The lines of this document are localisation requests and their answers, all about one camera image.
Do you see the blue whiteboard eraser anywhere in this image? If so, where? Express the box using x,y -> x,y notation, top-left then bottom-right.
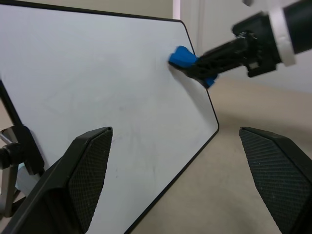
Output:
168,45 -> 217,89

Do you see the whiteboard with black frame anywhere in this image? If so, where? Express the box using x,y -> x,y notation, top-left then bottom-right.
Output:
0,0 -> 220,234

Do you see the black whiteboard clamp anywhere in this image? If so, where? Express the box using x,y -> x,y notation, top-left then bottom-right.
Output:
0,124 -> 46,176

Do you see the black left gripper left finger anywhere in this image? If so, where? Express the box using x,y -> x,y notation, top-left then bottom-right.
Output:
0,126 -> 114,234

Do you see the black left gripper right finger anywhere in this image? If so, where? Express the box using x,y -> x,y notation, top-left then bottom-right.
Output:
238,126 -> 312,234

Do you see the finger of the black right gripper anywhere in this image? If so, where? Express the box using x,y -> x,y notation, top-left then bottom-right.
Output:
201,39 -> 248,58
186,52 -> 251,86

